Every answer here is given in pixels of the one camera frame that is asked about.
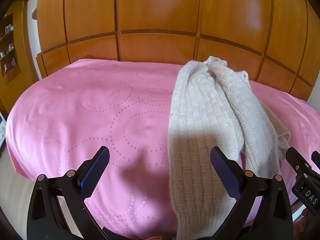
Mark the group of small bottles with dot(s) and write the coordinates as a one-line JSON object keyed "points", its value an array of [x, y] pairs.
{"points": [[8, 48]]}

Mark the pink bedspread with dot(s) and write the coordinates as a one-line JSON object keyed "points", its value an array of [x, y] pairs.
{"points": [[87, 110]]}

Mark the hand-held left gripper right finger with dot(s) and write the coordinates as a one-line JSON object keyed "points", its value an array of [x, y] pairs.
{"points": [[225, 172]]}

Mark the wooden wall shelf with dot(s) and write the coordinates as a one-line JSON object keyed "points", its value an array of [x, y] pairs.
{"points": [[10, 47]]}

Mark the white knit sweater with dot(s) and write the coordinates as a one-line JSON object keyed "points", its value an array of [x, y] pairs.
{"points": [[200, 110]]}

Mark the wooden wardrobe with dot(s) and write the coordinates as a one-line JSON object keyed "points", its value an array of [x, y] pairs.
{"points": [[162, 17]]}

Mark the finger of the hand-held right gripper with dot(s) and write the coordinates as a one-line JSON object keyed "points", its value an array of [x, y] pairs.
{"points": [[296, 161], [316, 158]]}

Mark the person's right hand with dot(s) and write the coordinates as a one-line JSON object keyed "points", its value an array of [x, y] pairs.
{"points": [[303, 230]]}

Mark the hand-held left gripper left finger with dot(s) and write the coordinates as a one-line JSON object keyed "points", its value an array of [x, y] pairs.
{"points": [[96, 170]]}

